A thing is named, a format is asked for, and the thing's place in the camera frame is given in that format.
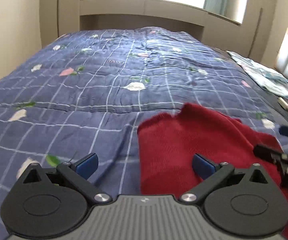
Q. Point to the blue plaid floral quilt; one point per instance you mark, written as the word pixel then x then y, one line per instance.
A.
pixel 89 91

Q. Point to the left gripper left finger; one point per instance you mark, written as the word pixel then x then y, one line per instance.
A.
pixel 76 175

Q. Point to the red long-sleeve shirt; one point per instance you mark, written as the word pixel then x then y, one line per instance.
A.
pixel 252 204

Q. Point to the light blue folded clothes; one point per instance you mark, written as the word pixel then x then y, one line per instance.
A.
pixel 267 78

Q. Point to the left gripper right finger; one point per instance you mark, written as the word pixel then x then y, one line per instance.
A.
pixel 213 175

